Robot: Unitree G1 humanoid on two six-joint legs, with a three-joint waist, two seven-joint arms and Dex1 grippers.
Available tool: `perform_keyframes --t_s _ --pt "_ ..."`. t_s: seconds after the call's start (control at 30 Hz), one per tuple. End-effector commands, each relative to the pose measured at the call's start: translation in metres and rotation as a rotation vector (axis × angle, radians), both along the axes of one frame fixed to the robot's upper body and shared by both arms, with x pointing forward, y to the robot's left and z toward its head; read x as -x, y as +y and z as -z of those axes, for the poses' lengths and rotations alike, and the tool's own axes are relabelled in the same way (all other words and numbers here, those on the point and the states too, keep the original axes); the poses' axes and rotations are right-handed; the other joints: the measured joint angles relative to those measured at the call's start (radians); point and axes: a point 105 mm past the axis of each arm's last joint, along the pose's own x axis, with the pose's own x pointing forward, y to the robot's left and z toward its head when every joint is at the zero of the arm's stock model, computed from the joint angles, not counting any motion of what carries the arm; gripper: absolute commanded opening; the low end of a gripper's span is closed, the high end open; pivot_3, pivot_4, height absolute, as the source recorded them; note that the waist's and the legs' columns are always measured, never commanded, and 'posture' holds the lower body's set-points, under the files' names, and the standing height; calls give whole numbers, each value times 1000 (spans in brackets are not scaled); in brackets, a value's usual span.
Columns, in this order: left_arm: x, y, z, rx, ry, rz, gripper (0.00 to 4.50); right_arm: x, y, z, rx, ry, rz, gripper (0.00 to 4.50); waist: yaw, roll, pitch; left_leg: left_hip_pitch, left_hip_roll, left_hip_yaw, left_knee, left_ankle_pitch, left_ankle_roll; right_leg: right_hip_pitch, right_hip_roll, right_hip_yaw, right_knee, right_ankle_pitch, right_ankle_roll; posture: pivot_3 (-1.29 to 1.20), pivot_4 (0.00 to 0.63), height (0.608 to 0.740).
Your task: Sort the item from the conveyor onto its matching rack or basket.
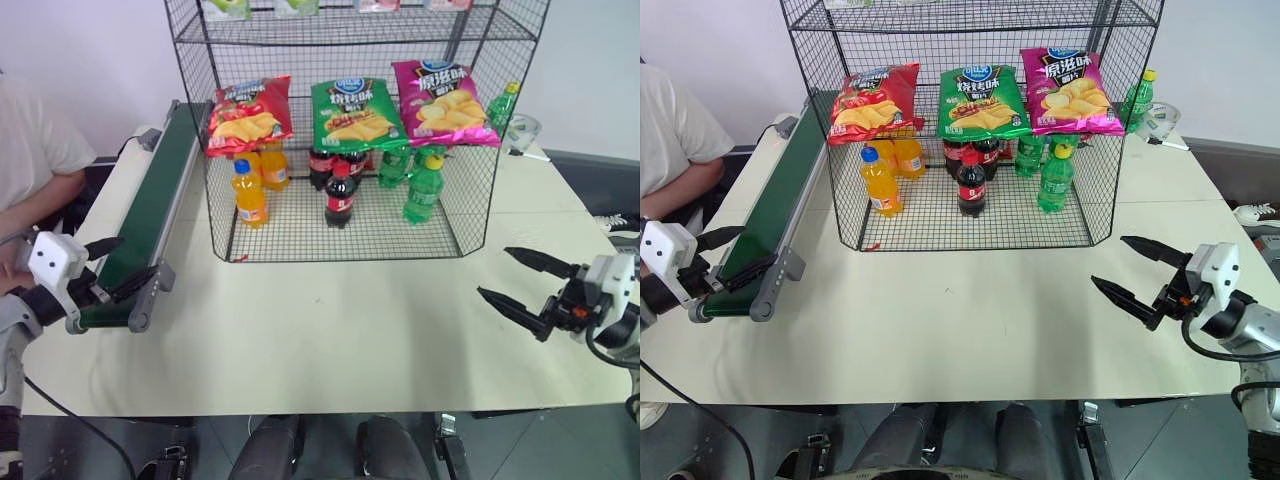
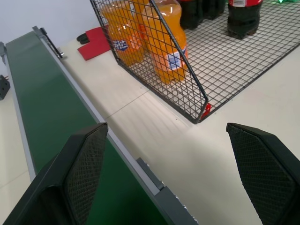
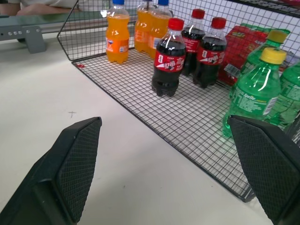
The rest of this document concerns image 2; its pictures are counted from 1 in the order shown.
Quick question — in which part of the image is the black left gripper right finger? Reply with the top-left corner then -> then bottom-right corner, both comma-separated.
225,122 -> 300,225

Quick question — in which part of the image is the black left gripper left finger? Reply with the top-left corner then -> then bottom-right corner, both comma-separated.
2,122 -> 109,225

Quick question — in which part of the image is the green conveyor belt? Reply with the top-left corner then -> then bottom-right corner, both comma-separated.
0,26 -> 200,225

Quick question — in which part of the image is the red plastic clip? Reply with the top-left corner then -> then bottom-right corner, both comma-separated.
200,103 -> 212,120

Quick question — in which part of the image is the red cloth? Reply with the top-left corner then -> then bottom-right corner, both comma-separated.
77,26 -> 112,61

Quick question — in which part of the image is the orange soda bottle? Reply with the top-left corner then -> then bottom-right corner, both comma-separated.
100,0 -> 150,67
142,0 -> 189,84

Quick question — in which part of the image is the dark cola bottle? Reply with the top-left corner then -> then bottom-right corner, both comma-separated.
202,0 -> 227,20
226,0 -> 264,39
178,0 -> 204,30

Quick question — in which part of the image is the black wire mesh rack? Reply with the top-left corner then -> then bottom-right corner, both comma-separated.
90,0 -> 300,124

